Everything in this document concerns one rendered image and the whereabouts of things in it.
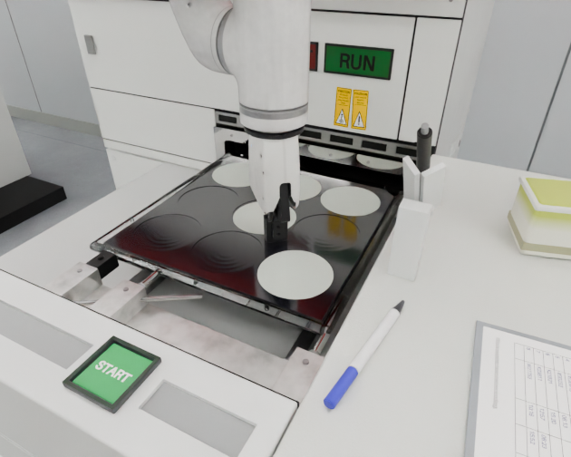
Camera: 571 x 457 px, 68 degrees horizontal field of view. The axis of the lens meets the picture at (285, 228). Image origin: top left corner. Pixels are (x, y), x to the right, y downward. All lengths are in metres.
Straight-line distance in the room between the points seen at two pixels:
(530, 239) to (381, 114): 0.35
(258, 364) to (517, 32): 1.95
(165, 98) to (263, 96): 0.54
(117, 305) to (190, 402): 0.21
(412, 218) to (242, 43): 0.26
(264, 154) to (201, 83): 0.45
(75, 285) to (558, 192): 0.58
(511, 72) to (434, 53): 1.53
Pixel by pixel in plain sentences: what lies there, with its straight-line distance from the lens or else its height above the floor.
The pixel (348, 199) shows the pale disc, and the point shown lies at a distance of 0.73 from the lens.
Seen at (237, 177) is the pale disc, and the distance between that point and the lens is 0.80.
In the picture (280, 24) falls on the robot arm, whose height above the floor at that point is 1.19.
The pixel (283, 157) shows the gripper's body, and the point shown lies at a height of 1.05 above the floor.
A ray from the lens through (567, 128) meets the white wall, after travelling 2.33.
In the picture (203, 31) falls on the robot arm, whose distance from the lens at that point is 0.54.
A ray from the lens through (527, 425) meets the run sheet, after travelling 0.39.
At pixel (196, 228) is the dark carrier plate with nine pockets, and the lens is 0.67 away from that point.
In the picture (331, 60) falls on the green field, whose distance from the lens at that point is 0.78.
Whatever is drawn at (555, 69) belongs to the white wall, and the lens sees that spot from 2.25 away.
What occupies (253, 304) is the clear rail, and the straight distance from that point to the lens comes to 0.52.
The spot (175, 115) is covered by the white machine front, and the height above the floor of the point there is 0.94.
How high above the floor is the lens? 1.26
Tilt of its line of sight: 34 degrees down
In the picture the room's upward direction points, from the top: straight up
